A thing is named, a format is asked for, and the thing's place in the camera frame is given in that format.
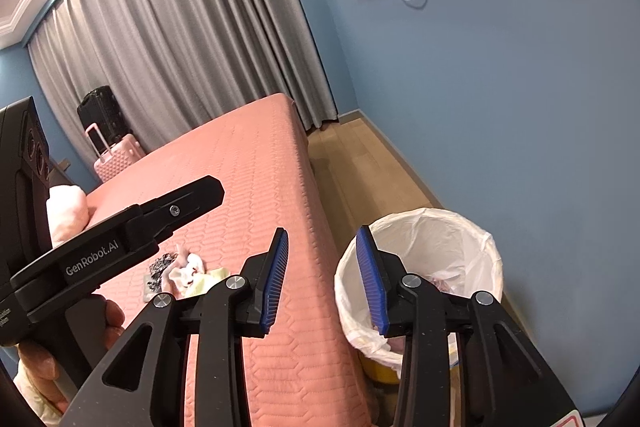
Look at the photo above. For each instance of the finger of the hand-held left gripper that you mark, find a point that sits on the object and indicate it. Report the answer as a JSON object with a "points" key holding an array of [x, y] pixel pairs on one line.
{"points": [[190, 199]]}

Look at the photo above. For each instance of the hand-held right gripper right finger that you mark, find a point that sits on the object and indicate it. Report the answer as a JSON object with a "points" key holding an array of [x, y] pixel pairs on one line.
{"points": [[370, 287]]}

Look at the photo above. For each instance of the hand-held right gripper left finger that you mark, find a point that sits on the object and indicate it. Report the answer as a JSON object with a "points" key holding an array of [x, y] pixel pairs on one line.
{"points": [[275, 282]]}

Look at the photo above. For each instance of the light green cloth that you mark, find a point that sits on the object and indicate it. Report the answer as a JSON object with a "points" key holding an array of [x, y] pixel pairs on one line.
{"points": [[207, 282]]}

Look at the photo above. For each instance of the white pink scrunchie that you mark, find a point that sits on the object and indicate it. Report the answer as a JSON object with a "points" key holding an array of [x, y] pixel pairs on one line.
{"points": [[185, 269]]}

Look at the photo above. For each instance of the black white patterned scrunchie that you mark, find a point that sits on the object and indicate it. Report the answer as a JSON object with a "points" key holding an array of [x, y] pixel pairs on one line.
{"points": [[160, 269]]}

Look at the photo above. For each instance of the bin with white plastic liner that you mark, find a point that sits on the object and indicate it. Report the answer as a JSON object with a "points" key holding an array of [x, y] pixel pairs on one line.
{"points": [[450, 232]]}

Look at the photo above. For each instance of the pale blue cloth piece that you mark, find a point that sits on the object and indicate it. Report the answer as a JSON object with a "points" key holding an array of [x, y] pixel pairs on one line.
{"points": [[147, 288]]}

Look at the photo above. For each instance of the person's left hand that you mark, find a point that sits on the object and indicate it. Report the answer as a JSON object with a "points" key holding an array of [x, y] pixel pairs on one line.
{"points": [[107, 319]]}

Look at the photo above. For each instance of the pink pillow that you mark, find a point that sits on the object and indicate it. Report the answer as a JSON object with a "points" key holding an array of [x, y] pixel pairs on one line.
{"points": [[67, 212]]}

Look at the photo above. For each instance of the pink quilted bed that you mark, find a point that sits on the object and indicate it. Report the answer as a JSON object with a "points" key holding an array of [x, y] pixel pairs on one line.
{"points": [[260, 167]]}

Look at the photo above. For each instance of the yellow plastic item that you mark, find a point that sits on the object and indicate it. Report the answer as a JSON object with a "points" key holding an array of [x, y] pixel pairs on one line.
{"points": [[380, 367]]}

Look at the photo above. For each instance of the pink suitcase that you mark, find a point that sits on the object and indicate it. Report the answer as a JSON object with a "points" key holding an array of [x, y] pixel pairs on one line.
{"points": [[117, 159]]}

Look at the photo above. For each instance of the black suitcase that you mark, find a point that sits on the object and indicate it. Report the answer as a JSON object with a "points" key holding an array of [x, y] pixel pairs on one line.
{"points": [[102, 112]]}

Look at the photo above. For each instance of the grey curtain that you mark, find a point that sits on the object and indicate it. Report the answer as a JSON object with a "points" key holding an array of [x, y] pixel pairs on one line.
{"points": [[175, 32]]}

